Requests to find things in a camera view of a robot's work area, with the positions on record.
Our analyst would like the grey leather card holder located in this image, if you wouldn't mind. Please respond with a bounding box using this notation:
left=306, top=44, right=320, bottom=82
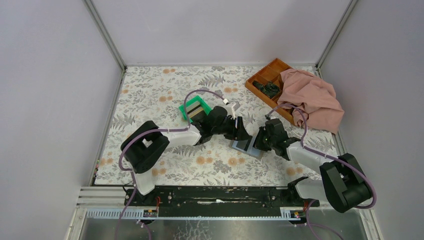
left=230, top=134, right=264, bottom=160

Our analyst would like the green plastic bin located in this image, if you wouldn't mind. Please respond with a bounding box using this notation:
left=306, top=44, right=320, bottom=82
left=179, top=95, right=212, bottom=123

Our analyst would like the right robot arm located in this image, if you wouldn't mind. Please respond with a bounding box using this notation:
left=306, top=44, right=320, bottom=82
left=253, top=118, right=377, bottom=213

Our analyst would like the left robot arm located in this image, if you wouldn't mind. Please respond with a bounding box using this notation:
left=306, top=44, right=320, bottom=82
left=121, top=102, right=253, bottom=195

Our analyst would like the card stack in bin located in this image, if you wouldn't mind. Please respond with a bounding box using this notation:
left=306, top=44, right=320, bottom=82
left=186, top=101, right=211, bottom=123

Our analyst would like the floral table mat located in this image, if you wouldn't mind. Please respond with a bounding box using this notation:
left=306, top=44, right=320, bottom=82
left=93, top=66, right=320, bottom=186

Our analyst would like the dark green patterned cloth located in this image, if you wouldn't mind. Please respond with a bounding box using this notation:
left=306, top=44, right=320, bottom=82
left=252, top=81, right=281, bottom=99

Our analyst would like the orange compartment tray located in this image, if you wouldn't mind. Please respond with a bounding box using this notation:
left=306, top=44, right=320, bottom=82
left=244, top=57, right=298, bottom=127

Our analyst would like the pink cloth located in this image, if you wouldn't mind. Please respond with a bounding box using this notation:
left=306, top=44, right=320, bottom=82
left=277, top=68, right=345, bottom=134

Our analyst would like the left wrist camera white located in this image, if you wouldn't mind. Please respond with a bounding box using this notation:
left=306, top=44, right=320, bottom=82
left=224, top=101, right=240, bottom=119

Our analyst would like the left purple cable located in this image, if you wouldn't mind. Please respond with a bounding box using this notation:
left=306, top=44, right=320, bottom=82
left=113, top=89, right=227, bottom=240

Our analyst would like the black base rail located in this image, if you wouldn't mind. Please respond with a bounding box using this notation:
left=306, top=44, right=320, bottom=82
left=124, top=185, right=320, bottom=218

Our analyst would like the aluminium frame post left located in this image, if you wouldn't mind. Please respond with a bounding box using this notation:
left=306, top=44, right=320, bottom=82
left=82, top=0, right=127, bottom=72

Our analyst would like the aluminium frame post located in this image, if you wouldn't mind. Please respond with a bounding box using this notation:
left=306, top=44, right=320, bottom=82
left=315, top=0, right=359, bottom=72
left=82, top=0, right=127, bottom=72

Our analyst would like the aluminium frame post right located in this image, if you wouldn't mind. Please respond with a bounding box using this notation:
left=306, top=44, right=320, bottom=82
left=315, top=0, right=359, bottom=72

